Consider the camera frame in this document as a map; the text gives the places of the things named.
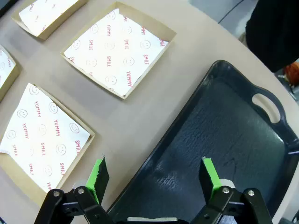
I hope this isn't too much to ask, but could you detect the person in black cardigan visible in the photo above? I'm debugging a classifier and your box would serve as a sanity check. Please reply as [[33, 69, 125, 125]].
[[245, 0, 299, 73]]

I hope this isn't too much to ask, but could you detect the brown cardboard food box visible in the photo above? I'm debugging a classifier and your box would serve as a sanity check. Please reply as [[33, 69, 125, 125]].
[[60, 1, 177, 100], [0, 83, 96, 207], [11, 0, 89, 42], [0, 45, 21, 101]]

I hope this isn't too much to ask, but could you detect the orange bag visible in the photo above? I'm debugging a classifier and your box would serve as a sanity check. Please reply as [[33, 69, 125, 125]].
[[283, 62, 299, 87]]

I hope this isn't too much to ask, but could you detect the white smiley printed paper liner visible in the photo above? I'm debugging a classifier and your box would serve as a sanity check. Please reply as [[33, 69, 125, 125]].
[[18, 0, 79, 37], [0, 50, 16, 89], [63, 8, 169, 95], [0, 83, 91, 192]]

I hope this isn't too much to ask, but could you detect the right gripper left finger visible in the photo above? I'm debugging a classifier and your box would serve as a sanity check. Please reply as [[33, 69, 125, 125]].
[[34, 154, 113, 224]]

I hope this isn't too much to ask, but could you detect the black rectangular handled tray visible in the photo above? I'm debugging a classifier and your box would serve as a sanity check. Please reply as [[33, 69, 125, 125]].
[[107, 60, 299, 224]]

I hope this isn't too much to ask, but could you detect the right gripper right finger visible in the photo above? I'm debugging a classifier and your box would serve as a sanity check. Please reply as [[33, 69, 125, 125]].
[[191, 156, 273, 224]]

